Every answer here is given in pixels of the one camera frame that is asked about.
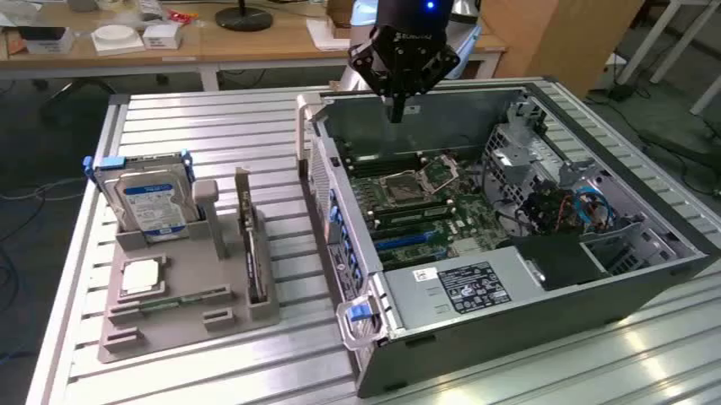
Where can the grey power supply unit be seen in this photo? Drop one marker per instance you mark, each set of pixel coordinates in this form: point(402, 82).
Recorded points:
point(417, 295)

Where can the blue case release latch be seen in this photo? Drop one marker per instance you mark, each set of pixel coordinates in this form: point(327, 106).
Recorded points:
point(361, 314)

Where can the blue expansion slot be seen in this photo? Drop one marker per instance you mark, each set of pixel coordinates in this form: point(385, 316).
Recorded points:
point(402, 240)

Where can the black round stand base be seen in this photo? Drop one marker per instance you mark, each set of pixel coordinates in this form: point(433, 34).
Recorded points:
point(243, 19)

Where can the white table frame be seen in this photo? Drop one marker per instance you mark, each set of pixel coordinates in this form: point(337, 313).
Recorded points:
point(665, 38)

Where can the black expansion slot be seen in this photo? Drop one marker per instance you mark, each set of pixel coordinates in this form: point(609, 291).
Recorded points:
point(411, 227)

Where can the blue card retention clip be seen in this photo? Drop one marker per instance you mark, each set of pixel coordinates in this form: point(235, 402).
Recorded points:
point(351, 262)
point(337, 217)
point(334, 197)
point(343, 242)

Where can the grey printed parts rack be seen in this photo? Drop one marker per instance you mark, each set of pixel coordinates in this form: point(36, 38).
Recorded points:
point(186, 320)

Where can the metal socket cover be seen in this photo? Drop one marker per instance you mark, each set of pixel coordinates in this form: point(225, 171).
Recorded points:
point(438, 169)

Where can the red packet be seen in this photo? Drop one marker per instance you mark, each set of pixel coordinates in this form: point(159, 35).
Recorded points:
point(183, 17)

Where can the hard disk in blue caddy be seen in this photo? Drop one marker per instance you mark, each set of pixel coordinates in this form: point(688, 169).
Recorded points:
point(148, 206)

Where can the grey cup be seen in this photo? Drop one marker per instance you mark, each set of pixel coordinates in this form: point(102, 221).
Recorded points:
point(82, 5)

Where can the white paper sheets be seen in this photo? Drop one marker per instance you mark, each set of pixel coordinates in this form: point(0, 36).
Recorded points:
point(323, 36)

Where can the black RAM slot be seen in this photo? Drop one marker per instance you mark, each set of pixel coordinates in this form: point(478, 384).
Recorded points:
point(386, 159)
point(389, 169)

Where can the black floor stand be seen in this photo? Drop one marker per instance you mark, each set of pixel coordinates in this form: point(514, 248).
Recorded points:
point(676, 143)

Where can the crumpled white paper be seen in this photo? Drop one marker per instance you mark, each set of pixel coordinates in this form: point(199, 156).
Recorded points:
point(16, 14)

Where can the metal CPU socket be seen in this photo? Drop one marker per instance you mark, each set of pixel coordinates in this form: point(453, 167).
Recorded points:
point(402, 185)

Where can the white floor box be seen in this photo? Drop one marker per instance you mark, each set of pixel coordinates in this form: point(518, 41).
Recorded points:
point(614, 71)

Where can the wooden desk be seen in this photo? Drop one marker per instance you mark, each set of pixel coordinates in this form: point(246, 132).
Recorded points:
point(254, 46)

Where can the grey metal disk bay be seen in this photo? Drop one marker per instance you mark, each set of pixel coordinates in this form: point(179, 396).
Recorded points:
point(630, 249)

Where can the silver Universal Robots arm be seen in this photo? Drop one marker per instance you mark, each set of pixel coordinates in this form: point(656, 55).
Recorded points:
point(354, 78)

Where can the black open PC case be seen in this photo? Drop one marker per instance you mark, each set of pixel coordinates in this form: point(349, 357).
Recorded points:
point(506, 337)

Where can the white box with black lid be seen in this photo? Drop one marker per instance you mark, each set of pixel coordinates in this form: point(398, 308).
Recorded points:
point(51, 40)

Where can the white round plastic part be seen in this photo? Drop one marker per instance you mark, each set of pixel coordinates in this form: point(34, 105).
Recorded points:
point(118, 40)

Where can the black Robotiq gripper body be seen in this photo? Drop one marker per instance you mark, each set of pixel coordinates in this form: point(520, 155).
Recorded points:
point(409, 38)

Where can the perforated metal drive cage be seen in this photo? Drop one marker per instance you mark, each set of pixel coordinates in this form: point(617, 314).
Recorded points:
point(518, 160)

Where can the white labelled cardboard box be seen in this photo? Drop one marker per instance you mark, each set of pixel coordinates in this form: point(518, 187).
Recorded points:
point(162, 36)

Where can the black office chair base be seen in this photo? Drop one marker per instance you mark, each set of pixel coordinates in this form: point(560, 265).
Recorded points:
point(84, 90)

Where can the wooden cabinet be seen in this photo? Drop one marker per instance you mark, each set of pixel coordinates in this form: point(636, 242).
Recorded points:
point(564, 38)

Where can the orange box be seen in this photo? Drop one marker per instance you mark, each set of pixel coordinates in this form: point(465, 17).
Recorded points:
point(16, 42)

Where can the brown cardboard box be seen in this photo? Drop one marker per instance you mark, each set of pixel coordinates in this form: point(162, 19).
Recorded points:
point(338, 12)

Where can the green motherboard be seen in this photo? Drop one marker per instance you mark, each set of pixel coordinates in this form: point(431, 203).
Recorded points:
point(478, 211)

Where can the clear plastic bag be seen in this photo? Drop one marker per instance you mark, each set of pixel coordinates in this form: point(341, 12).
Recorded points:
point(118, 17)

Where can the black power adapter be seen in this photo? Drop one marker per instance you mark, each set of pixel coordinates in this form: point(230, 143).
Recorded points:
point(621, 93)

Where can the graphics card with black fan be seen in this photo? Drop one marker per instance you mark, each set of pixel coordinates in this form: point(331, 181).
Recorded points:
point(254, 253)

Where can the silver CPU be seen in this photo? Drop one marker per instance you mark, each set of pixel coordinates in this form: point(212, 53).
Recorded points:
point(140, 276)

